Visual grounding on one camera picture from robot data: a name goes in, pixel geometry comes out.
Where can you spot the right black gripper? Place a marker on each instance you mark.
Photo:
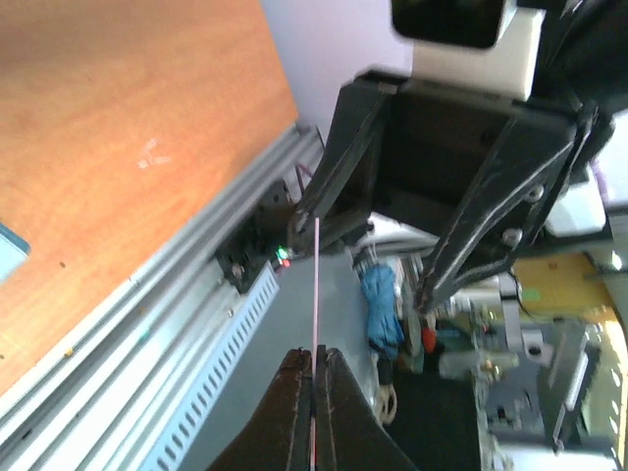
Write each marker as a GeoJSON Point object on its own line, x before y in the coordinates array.
{"type": "Point", "coordinates": [480, 171]}

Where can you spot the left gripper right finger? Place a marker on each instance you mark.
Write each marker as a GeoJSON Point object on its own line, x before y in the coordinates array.
{"type": "Point", "coordinates": [347, 434]}

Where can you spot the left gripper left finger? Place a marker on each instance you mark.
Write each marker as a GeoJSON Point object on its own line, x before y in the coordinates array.
{"type": "Point", "coordinates": [277, 436]}

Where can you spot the blue card holder wallet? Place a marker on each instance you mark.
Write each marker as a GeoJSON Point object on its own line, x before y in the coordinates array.
{"type": "Point", "coordinates": [14, 251]}

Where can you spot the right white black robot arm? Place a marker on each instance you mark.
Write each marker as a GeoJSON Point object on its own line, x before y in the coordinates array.
{"type": "Point", "coordinates": [579, 186]}

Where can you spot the right small circuit board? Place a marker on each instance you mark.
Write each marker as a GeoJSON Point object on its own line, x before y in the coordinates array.
{"type": "Point", "coordinates": [281, 258]}

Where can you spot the grey slotted cable duct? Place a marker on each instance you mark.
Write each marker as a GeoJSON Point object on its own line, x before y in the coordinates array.
{"type": "Point", "coordinates": [169, 449]}

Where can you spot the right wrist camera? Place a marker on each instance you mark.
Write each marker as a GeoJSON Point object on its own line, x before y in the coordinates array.
{"type": "Point", "coordinates": [484, 46]}

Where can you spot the aluminium front rail frame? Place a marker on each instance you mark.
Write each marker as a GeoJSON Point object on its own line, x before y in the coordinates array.
{"type": "Point", "coordinates": [112, 383]}

